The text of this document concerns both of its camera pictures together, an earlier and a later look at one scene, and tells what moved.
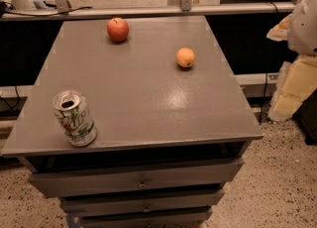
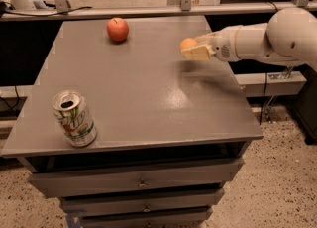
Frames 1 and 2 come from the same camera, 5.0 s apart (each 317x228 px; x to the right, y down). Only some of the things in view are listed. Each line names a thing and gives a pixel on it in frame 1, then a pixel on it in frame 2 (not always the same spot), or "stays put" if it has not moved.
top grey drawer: (134, 178) stays put
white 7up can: (73, 114) stays put
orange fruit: (185, 57) → (187, 43)
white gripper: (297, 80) → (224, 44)
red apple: (118, 29) stays put
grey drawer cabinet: (172, 124) stays put
